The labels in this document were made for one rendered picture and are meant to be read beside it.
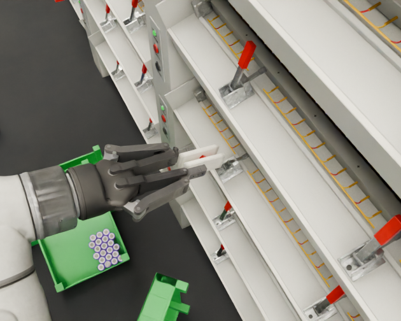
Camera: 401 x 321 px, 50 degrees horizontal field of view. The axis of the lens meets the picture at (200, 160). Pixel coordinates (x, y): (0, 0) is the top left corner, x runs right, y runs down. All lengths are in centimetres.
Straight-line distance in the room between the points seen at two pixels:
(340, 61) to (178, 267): 96
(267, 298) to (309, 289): 20
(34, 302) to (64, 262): 70
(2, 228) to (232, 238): 49
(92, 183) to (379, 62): 38
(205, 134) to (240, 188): 13
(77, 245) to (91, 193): 71
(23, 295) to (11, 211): 10
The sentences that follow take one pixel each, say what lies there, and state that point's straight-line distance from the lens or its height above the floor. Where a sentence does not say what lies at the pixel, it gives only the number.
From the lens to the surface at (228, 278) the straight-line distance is 109.
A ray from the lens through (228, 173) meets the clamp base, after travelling 74.
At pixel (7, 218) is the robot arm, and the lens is 57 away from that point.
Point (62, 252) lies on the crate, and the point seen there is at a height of 4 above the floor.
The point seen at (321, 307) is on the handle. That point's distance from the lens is 65.
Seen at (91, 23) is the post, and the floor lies 25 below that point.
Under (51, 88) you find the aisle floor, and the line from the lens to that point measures 172.
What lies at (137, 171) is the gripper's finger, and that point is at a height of 64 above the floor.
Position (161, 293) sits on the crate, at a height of 20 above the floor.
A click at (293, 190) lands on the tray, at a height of 74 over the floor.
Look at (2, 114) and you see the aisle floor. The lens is 170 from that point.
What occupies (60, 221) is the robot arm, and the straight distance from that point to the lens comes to 59.
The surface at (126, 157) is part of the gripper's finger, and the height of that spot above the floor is 64.
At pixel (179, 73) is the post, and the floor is 63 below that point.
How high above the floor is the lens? 118
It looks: 56 degrees down
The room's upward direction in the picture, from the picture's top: straight up
